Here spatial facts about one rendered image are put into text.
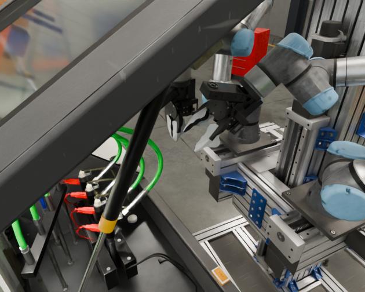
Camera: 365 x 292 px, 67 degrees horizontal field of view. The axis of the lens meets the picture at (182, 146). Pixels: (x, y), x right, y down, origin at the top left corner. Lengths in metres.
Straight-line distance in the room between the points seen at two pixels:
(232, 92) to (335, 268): 1.54
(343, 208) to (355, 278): 1.22
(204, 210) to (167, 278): 1.41
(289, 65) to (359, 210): 0.40
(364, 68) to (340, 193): 0.32
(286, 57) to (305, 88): 0.09
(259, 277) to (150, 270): 0.90
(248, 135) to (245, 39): 0.56
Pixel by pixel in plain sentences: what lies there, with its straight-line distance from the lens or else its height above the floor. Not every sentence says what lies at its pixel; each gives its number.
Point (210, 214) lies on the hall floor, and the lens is 2.36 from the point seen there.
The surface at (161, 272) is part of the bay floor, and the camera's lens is 1.05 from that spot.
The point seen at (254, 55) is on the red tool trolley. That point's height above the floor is 0.52.
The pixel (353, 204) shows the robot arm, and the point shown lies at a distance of 0.83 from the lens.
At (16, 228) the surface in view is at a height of 1.23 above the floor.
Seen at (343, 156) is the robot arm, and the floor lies 1.26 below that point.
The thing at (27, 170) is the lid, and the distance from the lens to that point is 0.22.
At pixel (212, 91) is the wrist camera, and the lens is 0.64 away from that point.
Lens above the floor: 1.72
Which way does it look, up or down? 33 degrees down
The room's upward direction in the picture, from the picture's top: straight up
